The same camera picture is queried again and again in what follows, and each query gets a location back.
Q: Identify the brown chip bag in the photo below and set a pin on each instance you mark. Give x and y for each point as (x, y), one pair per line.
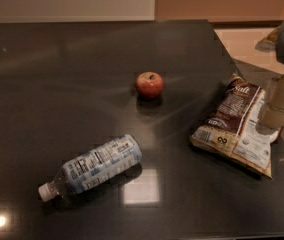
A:
(233, 129)

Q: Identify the red apple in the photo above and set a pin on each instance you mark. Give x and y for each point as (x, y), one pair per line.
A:
(149, 85)

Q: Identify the clear plastic water bottle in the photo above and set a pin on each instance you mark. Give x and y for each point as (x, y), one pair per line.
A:
(93, 168)

